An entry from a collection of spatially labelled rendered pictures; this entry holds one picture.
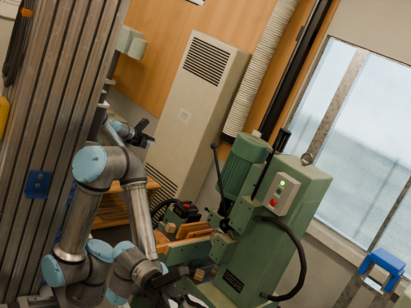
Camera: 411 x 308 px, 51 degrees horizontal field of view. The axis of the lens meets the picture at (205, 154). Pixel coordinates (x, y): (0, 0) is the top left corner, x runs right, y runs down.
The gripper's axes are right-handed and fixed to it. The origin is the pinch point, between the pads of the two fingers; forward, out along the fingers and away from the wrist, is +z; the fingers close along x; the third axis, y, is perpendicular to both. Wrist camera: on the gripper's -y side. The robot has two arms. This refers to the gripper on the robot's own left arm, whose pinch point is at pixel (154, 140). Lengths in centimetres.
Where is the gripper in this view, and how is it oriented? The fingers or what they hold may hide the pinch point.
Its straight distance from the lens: 252.2
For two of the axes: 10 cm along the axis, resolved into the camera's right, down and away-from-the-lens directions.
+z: 5.3, 2.4, 8.2
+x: 8.0, 2.0, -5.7
